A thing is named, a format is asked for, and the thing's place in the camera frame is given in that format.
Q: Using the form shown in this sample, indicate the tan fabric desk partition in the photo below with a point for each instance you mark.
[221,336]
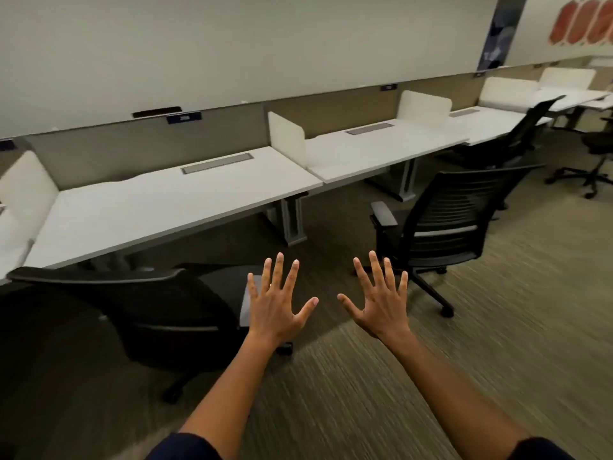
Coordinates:
[335,110]
[119,148]
[464,90]

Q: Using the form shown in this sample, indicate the person's left hand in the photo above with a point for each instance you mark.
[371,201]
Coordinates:
[270,316]

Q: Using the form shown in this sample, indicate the white desk divider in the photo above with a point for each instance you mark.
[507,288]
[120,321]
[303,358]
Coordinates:
[424,107]
[287,136]
[507,93]
[567,77]
[26,191]

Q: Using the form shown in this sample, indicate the person's left forearm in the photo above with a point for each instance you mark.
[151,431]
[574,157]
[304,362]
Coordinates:
[230,392]

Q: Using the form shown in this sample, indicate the grey fabric desk partition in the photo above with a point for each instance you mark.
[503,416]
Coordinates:
[9,160]

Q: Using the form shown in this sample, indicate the dark blue wall poster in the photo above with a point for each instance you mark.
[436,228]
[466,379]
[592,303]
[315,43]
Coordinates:
[503,28]

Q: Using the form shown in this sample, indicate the navy right sleeve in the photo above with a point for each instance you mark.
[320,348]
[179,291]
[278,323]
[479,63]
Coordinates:
[541,452]

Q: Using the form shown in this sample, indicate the person's right hand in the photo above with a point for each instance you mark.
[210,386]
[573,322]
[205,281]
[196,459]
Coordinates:
[383,316]

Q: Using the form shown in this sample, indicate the person's right forearm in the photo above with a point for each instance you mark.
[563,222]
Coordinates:
[445,392]

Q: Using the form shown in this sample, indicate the orange wall poster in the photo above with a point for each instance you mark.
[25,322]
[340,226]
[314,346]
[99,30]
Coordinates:
[579,21]

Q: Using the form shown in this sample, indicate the navy left sleeve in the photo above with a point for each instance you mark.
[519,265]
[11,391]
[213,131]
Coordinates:
[187,450]

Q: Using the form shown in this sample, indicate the navy sleeve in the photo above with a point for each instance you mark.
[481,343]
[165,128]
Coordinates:
[187,450]
[541,452]

